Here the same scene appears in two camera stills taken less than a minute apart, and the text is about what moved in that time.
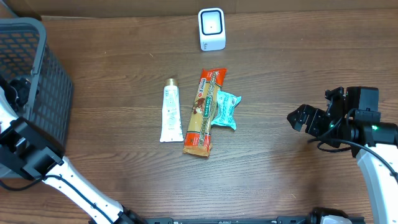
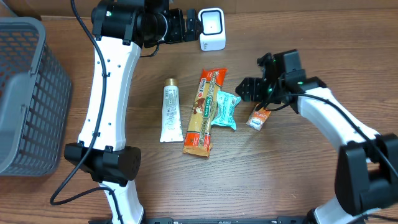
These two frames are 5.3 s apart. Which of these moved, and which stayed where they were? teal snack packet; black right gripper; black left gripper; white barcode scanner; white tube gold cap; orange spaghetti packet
Moved: black left gripper; black right gripper
Stayed: teal snack packet; orange spaghetti packet; white barcode scanner; white tube gold cap
